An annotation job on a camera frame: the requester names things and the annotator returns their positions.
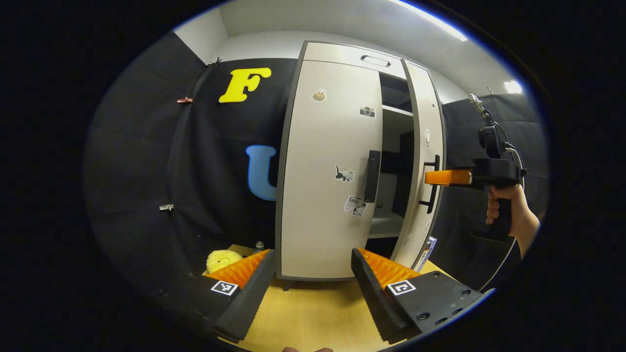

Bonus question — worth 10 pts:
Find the black backdrop cloth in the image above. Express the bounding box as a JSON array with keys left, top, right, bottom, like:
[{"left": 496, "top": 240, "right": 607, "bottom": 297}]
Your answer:
[{"left": 83, "top": 32, "right": 548, "bottom": 294}]

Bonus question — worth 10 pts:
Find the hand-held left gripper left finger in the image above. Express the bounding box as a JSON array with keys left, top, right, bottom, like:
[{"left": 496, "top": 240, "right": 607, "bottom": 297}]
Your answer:
[{"left": 161, "top": 249, "right": 276, "bottom": 344}]

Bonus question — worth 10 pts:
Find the grey cabinet door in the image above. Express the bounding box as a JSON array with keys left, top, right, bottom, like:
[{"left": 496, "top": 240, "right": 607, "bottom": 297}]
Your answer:
[
  {"left": 280, "top": 60, "right": 383, "bottom": 280},
  {"left": 391, "top": 60, "right": 446, "bottom": 269}
]

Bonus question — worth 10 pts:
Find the blue and white upright book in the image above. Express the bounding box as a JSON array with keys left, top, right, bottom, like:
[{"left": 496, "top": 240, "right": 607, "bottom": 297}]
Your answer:
[{"left": 416, "top": 236, "right": 437, "bottom": 272}]

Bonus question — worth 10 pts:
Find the black door handle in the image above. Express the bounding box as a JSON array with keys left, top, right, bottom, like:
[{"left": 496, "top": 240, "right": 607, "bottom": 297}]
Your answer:
[
  {"left": 364, "top": 150, "right": 381, "bottom": 203},
  {"left": 419, "top": 155, "right": 441, "bottom": 214}
]

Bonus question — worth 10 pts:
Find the grey double-door shoe cabinet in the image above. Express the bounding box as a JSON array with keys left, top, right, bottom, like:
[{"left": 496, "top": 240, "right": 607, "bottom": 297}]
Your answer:
[{"left": 275, "top": 41, "right": 447, "bottom": 282}]

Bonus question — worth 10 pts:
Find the yellow plush toy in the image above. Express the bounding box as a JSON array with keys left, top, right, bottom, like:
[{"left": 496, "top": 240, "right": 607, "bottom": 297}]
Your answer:
[{"left": 206, "top": 250, "right": 244, "bottom": 274}]

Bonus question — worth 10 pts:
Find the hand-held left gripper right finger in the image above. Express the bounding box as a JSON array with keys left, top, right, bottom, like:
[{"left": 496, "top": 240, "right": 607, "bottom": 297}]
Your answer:
[{"left": 351, "top": 247, "right": 492, "bottom": 344}]

